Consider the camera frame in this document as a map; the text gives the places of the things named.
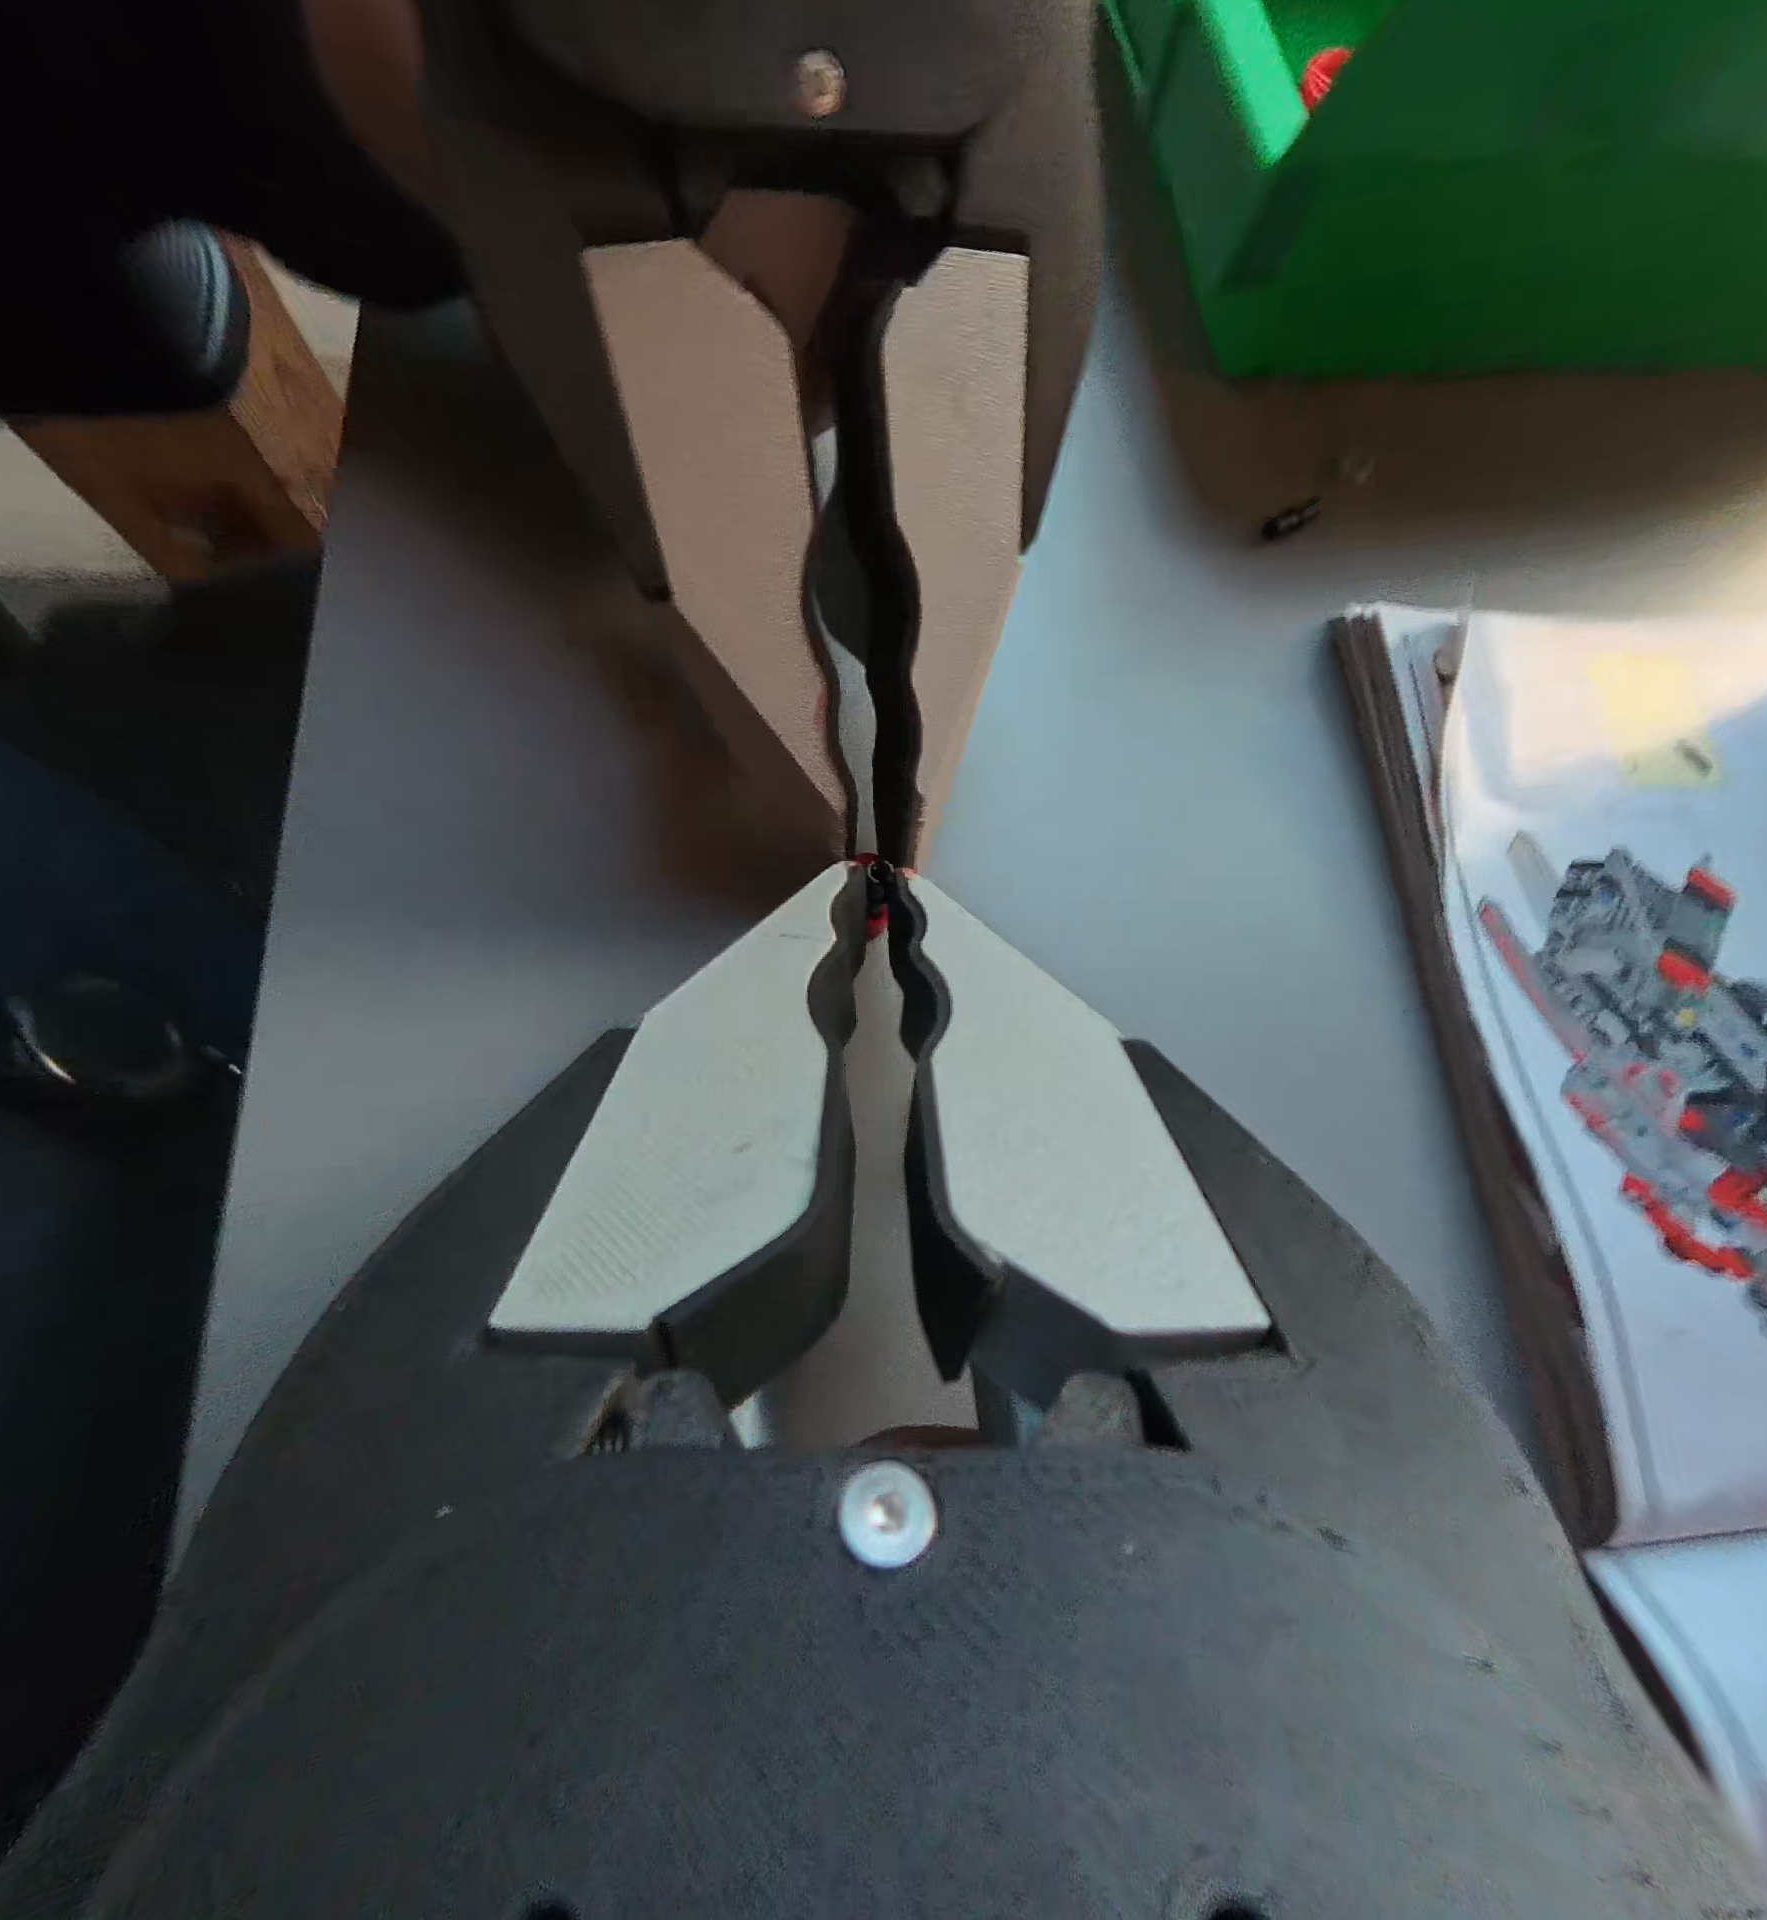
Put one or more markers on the wooden post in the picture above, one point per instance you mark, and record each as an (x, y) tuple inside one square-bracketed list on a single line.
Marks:
[(222, 480)]

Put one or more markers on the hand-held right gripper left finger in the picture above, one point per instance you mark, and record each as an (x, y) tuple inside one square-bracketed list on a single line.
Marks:
[(687, 1185)]

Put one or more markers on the long black lego pin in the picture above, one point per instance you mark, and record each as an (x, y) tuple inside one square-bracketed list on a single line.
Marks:
[(1291, 519)]

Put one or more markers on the black badge reel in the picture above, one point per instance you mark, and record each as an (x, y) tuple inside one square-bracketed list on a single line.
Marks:
[(88, 1034)]

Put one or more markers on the green plastic bin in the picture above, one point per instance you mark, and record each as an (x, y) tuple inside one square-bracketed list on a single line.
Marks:
[(1543, 195)]

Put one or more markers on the black office chair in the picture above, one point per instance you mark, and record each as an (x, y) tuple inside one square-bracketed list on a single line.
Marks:
[(192, 315)]

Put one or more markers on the small red lego pin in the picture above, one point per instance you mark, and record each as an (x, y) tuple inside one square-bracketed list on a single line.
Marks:
[(871, 860)]

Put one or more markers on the lego instruction booklet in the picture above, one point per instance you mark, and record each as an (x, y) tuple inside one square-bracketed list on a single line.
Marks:
[(1647, 1351)]

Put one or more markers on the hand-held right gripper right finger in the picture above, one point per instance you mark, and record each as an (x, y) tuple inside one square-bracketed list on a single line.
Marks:
[(1093, 1185)]

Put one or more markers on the person's left hand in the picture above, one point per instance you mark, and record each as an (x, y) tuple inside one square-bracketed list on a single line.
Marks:
[(371, 90)]

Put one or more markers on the person's left forearm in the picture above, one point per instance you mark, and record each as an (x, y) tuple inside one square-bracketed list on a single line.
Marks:
[(102, 120)]

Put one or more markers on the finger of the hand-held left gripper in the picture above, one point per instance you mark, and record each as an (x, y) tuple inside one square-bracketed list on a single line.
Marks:
[(717, 450), (957, 450)]

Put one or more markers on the person's dark navy clothing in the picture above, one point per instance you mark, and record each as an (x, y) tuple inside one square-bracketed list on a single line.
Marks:
[(58, 1424)]

